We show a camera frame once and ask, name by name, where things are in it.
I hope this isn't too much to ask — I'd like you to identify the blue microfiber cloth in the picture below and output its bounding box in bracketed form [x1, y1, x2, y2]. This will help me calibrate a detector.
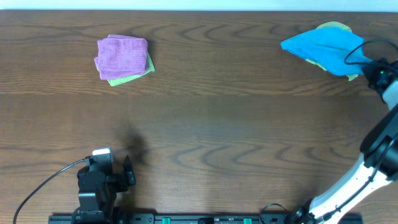
[280, 27, 371, 76]

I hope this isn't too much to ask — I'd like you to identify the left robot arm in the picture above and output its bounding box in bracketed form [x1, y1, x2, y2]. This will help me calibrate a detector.
[70, 153, 136, 223]

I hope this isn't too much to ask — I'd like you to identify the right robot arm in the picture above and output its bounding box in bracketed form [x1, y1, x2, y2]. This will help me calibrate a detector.
[286, 58, 397, 223]

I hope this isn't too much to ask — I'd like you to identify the crumpled lime green cloth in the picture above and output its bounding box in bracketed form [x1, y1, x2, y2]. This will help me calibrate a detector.
[305, 21, 359, 82]

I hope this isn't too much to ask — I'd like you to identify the folded green cloth under purple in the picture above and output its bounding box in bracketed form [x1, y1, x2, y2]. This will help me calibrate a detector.
[108, 54, 155, 86]

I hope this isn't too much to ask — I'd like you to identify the left black cable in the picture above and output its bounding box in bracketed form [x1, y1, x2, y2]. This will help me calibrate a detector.
[12, 158, 91, 224]

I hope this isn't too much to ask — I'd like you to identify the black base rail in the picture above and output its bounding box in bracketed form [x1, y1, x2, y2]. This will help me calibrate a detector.
[48, 213, 364, 224]

